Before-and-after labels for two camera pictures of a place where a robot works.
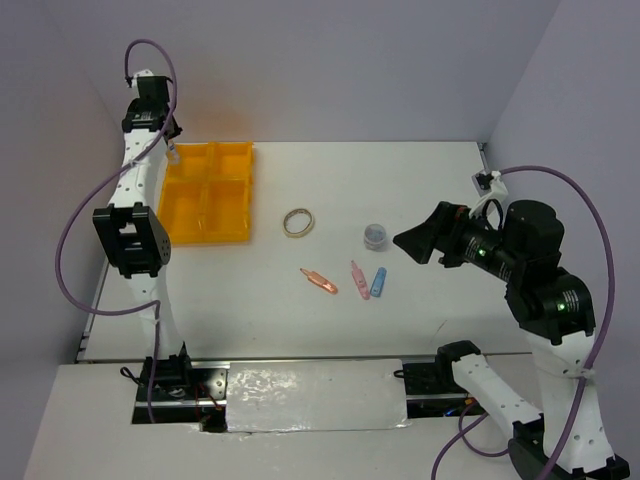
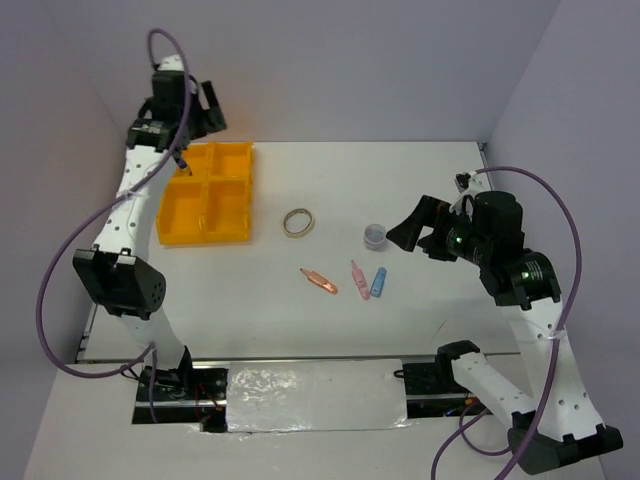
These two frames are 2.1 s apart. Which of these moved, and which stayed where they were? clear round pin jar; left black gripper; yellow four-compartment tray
Moved: left black gripper
Stayed: clear round pin jar; yellow four-compartment tray
